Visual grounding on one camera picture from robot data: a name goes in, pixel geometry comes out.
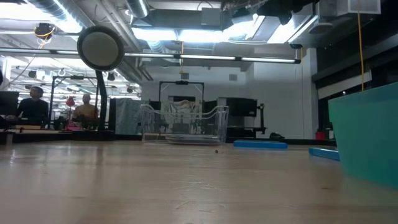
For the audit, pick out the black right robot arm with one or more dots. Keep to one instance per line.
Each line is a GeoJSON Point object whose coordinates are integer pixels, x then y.
{"type": "Point", "coordinates": [280, 7]}

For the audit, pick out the clear plastic bin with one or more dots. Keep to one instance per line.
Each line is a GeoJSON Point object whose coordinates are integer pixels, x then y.
{"type": "Point", "coordinates": [149, 124]}

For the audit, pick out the long ceiling light strip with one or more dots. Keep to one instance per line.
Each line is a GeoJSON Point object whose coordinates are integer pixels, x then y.
{"type": "Point", "coordinates": [205, 57]}

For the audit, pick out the grey fabric cover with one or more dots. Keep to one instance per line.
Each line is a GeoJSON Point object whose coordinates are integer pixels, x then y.
{"type": "Point", "coordinates": [127, 115]}

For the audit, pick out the small black object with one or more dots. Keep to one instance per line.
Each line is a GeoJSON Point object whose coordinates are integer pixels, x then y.
{"type": "Point", "coordinates": [276, 136]}

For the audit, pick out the person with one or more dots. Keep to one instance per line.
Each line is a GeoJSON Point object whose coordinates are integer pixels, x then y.
{"type": "Point", "coordinates": [85, 112]}
{"type": "Point", "coordinates": [32, 109]}

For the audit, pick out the black desk lamp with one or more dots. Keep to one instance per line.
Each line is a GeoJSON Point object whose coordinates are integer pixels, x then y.
{"type": "Point", "coordinates": [101, 48]}

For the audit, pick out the red bucket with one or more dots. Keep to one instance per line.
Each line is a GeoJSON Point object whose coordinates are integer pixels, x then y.
{"type": "Point", "coordinates": [320, 136]}

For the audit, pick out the small red object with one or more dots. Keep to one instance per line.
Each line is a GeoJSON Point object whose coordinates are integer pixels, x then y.
{"type": "Point", "coordinates": [70, 101]}

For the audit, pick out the teal plastic bin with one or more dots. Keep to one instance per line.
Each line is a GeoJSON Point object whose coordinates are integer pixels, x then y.
{"type": "Point", "coordinates": [367, 133]}

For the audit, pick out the black monitor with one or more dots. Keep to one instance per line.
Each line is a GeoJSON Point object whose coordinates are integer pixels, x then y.
{"type": "Point", "coordinates": [9, 102]}

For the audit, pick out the black background rig frame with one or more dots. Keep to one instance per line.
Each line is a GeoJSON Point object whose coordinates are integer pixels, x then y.
{"type": "Point", "coordinates": [182, 82]}

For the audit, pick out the black aluminium table frame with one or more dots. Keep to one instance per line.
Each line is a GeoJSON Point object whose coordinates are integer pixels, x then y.
{"type": "Point", "coordinates": [93, 136]}

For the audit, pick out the black tubular rig frame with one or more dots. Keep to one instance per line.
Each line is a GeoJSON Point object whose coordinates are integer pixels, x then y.
{"type": "Point", "coordinates": [74, 77]}

